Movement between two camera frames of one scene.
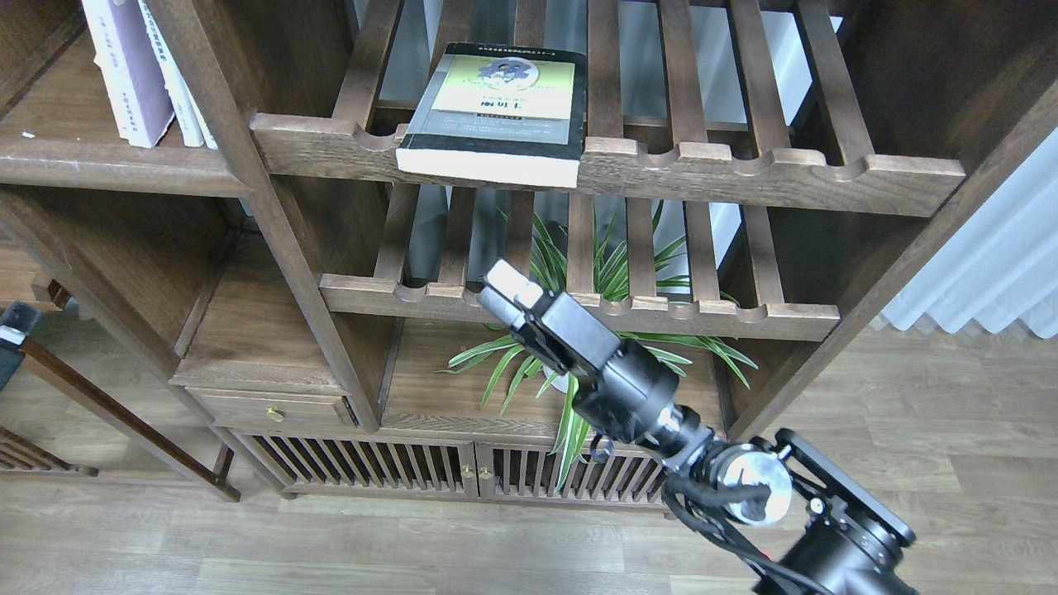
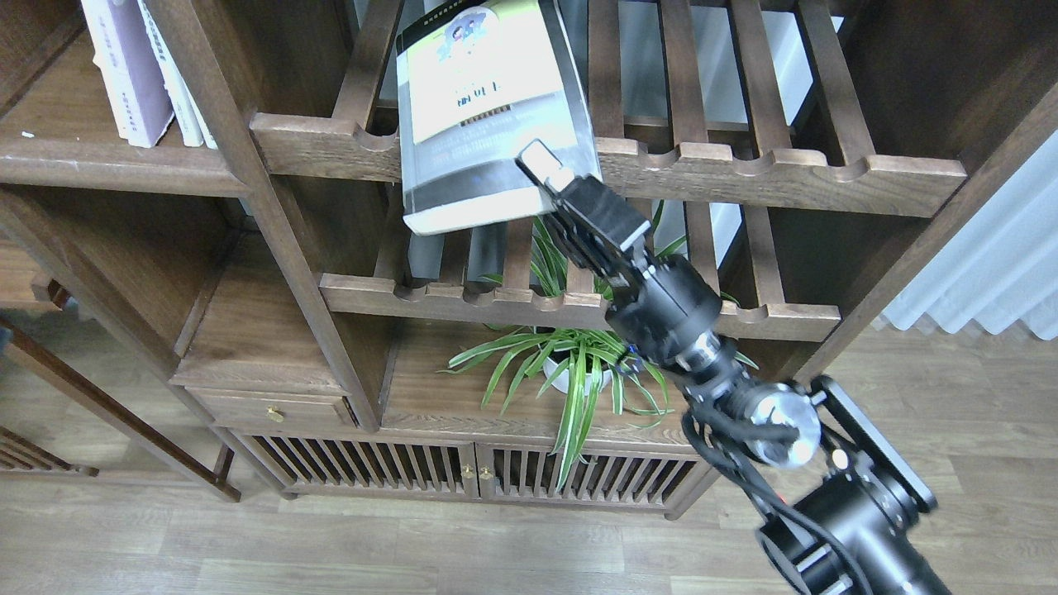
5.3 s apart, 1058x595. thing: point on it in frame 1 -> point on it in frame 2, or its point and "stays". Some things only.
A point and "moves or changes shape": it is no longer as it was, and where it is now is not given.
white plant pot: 560,382 stays
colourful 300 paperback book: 111,54 stays
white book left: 179,93 stays
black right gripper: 622,386 -> 660,306
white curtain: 1001,264 stays
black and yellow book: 501,114 moves or changes shape
